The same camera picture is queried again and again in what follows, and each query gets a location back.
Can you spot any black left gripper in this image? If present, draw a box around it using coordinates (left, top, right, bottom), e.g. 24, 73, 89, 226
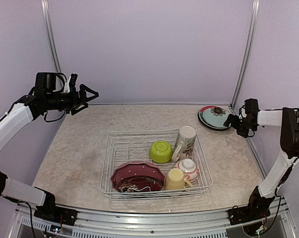
45, 83, 98, 115

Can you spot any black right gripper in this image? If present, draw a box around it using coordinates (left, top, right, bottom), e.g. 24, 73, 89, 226
224, 114, 257, 138

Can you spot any teal flower plate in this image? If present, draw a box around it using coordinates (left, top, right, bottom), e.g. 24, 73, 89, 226
199, 106, 231, 129

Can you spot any black rimmed cream plate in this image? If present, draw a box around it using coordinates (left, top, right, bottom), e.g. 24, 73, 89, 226
198, 110, 230, 130

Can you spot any maroon scalloped plate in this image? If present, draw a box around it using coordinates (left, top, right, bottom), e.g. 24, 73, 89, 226
110, 161, 165, 193

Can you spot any red and teal plate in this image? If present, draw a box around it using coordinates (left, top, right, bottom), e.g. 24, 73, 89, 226
200, 106, 228, 117

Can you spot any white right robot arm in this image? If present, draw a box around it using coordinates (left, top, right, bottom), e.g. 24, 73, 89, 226
223, 98, 299, 225

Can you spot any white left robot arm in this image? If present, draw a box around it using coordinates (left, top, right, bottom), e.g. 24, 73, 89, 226
0, 72, 99, 226

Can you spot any tall white patterned mug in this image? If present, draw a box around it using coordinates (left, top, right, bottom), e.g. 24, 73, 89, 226
171, 126, 197, 162

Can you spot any white red patterned bowl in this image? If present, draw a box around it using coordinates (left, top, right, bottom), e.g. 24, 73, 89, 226
174, 158, 199, 182

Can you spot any lime green bowl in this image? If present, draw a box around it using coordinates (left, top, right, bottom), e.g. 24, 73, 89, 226
149, 140, 173, 164

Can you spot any pale yellow mug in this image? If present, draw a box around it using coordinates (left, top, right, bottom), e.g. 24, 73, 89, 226
164, 168, 193, 190

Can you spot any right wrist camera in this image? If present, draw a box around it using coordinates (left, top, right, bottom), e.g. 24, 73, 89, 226
239, 98, 259, 119

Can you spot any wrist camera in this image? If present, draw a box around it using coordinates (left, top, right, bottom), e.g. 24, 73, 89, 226
239, 98, 259, 119
63, 73, 78, 93

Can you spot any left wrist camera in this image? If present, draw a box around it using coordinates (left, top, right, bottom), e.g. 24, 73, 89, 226
63, 73, 78, 93

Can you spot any white wire dish rack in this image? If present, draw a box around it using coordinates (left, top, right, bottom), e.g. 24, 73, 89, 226
99, 130, 212, 200

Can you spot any right aluminium corner post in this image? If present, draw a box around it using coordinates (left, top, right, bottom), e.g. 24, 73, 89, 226
230, 0, 260, 109

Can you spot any aluminium corner post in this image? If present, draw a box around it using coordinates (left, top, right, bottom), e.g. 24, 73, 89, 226
230, 0, 260, 109
41, 0, 62, 72

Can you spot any left aluminium corner post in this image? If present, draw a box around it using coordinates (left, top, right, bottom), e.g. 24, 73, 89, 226
41, 0, 62, 72

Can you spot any aluminium front rail frame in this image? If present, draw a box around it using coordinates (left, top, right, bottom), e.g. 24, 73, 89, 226
6, 199, 298, 238

